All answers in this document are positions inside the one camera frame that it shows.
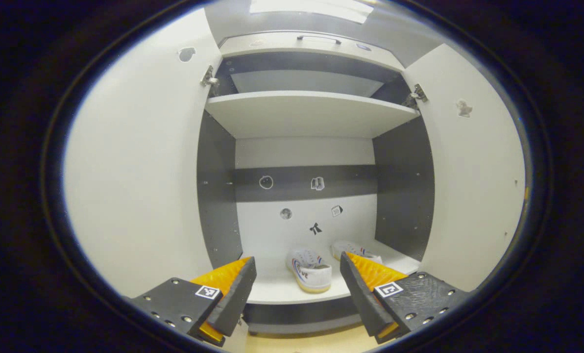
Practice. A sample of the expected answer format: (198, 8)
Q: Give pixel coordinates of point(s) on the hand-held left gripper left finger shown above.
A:
(235, 299)

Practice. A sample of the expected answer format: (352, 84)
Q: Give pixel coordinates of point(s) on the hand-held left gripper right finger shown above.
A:
(360, 299)

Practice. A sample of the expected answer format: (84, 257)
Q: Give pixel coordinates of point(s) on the white canvas shoe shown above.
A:
(311, 272)
(351, 249)

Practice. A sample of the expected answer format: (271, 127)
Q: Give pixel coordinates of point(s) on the white shoe cabinet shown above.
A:
(297, 152)

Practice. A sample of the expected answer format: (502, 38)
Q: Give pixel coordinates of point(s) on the white cabinet door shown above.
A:
(135, 162)
(473, 186)

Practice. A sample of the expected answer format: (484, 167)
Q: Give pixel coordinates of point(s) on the white cabinet shelf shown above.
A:
(272, 284)
(306, 115)

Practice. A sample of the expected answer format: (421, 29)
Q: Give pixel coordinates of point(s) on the metal door hinge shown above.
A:
(417, 95)
(208, 77)

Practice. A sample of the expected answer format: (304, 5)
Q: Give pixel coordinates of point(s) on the ceiling light panel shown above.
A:
(311, 10)

